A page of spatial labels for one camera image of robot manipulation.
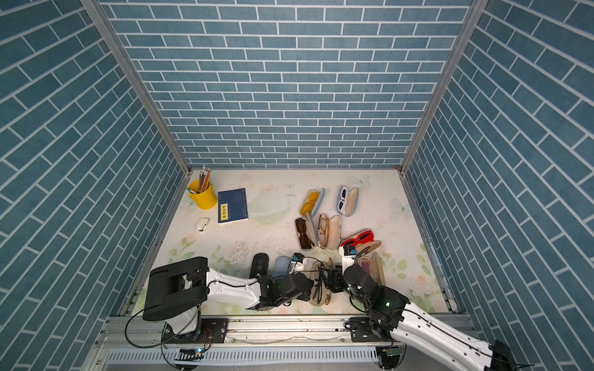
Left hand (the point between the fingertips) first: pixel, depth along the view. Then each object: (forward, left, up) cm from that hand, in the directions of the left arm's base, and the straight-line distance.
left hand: (319, 290), depth 82 cm
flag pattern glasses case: (+23, -5, +1) cm, 24 cm away
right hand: (+4, -3, +7) cm, 9 cm away
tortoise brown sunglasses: (+18, +5, +1) cm, 19 cm away
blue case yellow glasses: (+33, 0, +5) cm, 33 cm away
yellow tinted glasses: (+39, +3, 0) cm, 40 cm away
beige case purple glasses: (+7, -19, +5) cm, 21 cm away
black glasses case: (+9, +22, +1) cm, 24 cm away
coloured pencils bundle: (+41, +49, +13) cm, 65 cm away
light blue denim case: (+8, +14, +2) cm, 17 cm away
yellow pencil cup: (+36, +49, +5) cm, 61 cm away
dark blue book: (+38, +39, 0) cm, 54 cm away
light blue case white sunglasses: (+38, -14, +3) cm, 41 cm away
